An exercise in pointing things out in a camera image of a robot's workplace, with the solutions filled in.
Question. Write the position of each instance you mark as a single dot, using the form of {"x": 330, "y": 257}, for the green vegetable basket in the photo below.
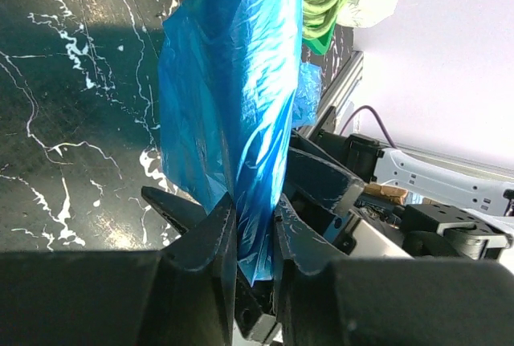
{"x": 321, "y": 43}

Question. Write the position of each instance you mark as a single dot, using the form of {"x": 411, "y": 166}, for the blue trash bag roll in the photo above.
{"x": 232, "y": 87}

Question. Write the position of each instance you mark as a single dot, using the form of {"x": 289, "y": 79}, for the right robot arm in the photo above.
{"x": 430, "y": 213}

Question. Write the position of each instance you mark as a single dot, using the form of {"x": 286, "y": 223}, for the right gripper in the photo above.
{"x": 316, "y": 228}

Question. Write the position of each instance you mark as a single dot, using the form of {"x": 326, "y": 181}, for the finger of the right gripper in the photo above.
{"x": 183, "y": 215}

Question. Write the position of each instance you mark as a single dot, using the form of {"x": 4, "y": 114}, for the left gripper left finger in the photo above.
{"x": 183, "y": 294}

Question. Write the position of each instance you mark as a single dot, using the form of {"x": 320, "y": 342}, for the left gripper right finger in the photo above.
{"x": 401, "y": 301}

